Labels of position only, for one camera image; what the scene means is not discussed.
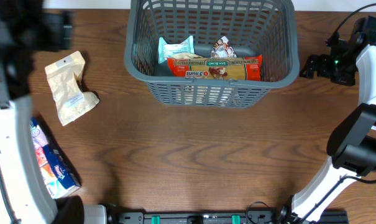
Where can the beige paper pouch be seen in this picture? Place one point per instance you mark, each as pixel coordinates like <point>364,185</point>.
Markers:
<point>63,78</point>

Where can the grey plastic basket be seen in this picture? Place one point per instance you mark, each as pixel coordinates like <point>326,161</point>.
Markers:
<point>263,27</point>

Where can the teal snack packet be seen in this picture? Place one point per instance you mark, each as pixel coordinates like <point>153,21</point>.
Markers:
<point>166,50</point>

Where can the red spaghetti packet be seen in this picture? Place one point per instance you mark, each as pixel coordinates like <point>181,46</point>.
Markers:
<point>245,68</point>

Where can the colourful tissue multipack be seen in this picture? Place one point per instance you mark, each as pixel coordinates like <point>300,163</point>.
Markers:
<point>59,179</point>

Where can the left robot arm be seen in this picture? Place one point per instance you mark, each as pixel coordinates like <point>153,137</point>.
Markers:
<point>26,28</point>

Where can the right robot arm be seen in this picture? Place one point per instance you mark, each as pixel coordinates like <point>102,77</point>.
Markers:
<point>351,147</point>

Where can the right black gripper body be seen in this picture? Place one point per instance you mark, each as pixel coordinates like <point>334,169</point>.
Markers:
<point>340,68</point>

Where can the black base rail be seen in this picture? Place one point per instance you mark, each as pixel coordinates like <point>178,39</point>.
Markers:
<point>253,216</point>

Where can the brown white snack bag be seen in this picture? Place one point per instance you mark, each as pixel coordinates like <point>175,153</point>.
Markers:
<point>223,49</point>

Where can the brown Panners snack bag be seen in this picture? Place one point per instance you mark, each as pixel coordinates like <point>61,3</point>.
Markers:
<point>185,55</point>

